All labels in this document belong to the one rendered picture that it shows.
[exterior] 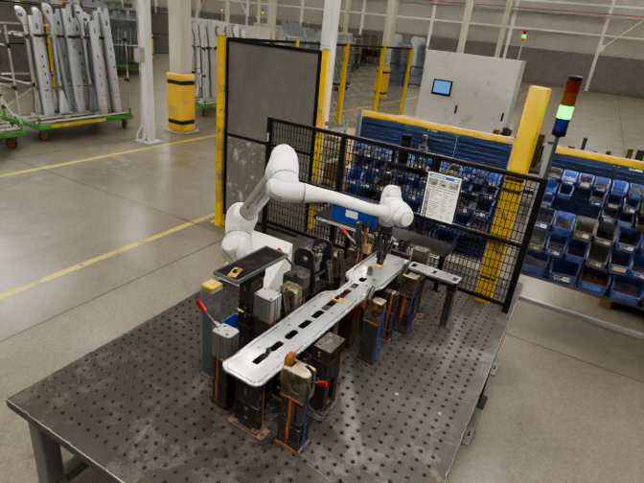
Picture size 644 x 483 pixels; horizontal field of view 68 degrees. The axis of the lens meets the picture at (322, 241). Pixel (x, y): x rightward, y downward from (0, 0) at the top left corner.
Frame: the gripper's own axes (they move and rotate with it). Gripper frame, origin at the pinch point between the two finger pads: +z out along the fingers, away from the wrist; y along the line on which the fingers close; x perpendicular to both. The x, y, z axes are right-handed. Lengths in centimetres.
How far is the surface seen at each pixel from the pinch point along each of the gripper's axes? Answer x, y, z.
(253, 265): -72, -31, -11
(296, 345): -89, 6, 5
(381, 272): -6.0, 4.3, 5.0
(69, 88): 302, -767, 33
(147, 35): 345, -605, -72
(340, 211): 35, -47, -5
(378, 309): -43.1, 20.0, 3.8
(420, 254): 23.7, 14.0, 1.2
